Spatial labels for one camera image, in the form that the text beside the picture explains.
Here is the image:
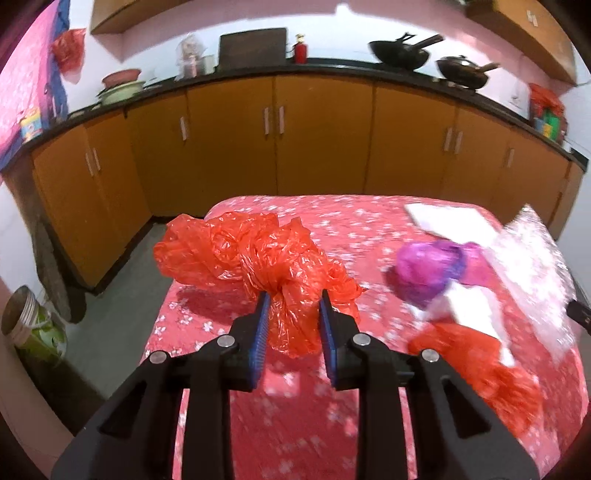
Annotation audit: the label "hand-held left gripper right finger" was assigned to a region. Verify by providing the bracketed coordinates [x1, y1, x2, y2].
[318, 289, 539, 480]

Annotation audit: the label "black kitchen countertop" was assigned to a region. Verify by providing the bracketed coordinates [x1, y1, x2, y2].
[0, 58, 590, 174]

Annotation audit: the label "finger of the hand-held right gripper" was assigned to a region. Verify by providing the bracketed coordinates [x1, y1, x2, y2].
[565, 298, 591, 331]

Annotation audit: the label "white plastic bag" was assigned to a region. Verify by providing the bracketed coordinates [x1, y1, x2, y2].
[424, 281, 514, 366]

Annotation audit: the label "green bottle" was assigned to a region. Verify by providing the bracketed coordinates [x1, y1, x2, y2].
[542, 108, 562, 138]

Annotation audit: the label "green and white bucket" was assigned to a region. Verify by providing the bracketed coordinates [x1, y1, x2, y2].
[1, 285, 69, 366]

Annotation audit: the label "clear bag with jars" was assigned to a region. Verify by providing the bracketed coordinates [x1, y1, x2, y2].
[175, 32, 216, 79]

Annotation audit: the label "purple plastic bag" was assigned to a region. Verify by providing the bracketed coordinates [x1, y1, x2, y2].
[392, 239, 491, 311]

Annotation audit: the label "orange bag on bottles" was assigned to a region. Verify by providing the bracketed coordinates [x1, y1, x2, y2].
[528, 82, 565, 116]

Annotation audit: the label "dark cutting board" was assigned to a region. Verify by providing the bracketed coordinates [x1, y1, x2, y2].
[216, 27, 288, 71]

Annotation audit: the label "yellow and blue packet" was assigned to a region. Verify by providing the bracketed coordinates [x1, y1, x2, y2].
[19, 106, 44, 142]

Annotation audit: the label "pink floral board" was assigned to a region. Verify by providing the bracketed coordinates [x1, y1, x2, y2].
[0, 277, 75, 480]

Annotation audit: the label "wooden kitchen cabinets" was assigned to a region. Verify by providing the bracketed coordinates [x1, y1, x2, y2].
[465, 0, 579, 87]
[30, 74, 585, 292]
[89, 0, 195, 36]

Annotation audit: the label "white paper sheet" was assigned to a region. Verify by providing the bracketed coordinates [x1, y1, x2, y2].
[403, 201, 502, 241]

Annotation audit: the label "wooden upper kitchen cabinets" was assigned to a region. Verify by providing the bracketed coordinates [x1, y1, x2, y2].
[465, 0, 579, 87]
[89, 0, 195, 36]

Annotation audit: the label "orange plastic bag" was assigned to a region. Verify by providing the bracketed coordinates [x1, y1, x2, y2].
[153, 211, 366, 361]
[405, 322, 544, 438]

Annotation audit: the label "wooden lower kitchen cabinets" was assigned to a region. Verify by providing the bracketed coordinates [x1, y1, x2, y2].
[30, 74, 585, 292]

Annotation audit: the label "dark stone slab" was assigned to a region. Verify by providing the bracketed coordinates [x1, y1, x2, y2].
[34, 216, 87, 325]

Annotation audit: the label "pink curtain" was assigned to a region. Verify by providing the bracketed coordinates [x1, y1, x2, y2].
[0, 0, 71, 163]

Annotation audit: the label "black wok with lid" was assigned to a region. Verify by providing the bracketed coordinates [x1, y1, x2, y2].
[436, 55, 501, 90]

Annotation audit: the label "red basin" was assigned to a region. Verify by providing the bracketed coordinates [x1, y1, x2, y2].
[101, 69, 142, 89]

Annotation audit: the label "clear bubble wrap sheet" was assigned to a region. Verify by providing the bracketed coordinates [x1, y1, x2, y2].
[484, 205, 576, 366]

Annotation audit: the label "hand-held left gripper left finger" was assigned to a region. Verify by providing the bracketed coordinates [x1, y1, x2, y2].
[51, 291, 273, 480]

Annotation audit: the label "hanging red plastic bag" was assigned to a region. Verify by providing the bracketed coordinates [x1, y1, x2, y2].
[50, 28, 88, 77]

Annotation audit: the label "red floral tablecloth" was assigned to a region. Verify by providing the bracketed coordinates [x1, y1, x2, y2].
[143, 194, 591, 480]

